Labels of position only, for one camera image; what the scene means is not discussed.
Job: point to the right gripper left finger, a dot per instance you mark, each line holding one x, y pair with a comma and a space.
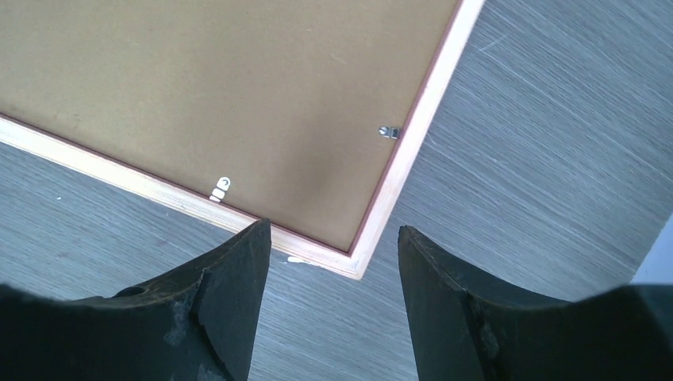
197, 321

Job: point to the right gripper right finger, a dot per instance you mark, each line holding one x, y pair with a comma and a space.
467, 324

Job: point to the pink wooden picture frame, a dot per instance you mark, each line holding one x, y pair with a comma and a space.
352, 263

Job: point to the metal retaining clip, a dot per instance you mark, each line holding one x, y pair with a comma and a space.
390, 132
221, 188

